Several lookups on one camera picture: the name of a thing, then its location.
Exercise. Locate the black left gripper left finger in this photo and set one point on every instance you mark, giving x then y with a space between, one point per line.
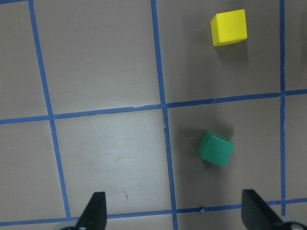
94 216

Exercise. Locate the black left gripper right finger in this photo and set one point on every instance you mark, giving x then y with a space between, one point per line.
256 214

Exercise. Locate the green wooden block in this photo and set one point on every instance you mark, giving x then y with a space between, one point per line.
215 149

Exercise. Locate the yellow wooden block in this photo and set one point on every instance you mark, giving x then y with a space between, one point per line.
229 28

